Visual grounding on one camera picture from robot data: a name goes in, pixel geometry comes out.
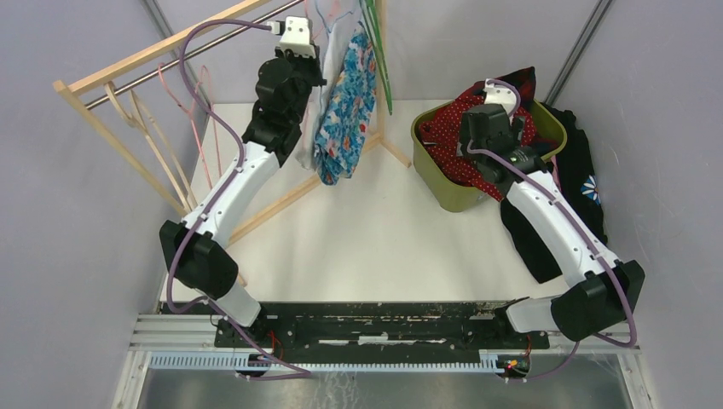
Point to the red plaid shirt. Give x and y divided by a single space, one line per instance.
519 84

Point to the pink hanger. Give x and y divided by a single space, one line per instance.
332 14
205 79

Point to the blue wire hanger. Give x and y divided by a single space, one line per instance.
313 10

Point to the red polka dot garment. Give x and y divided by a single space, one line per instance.
440 136

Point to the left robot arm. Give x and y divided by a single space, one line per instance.
194 248

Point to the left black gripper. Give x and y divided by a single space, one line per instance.
314 63

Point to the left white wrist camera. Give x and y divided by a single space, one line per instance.
295 37

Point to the black garment with flower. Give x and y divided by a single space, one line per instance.
576 178

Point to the wooden hanger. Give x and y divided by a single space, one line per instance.
140 118

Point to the white garment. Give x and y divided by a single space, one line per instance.
318 101

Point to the green plastic basket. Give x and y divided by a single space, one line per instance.
457 198

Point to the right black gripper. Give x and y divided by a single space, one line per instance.
517 128

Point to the green hanger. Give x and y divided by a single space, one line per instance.
372 21

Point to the blue floral garment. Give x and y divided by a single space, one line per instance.
345 122

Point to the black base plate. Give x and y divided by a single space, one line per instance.
386 332

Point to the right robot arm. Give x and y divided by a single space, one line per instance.
603 289

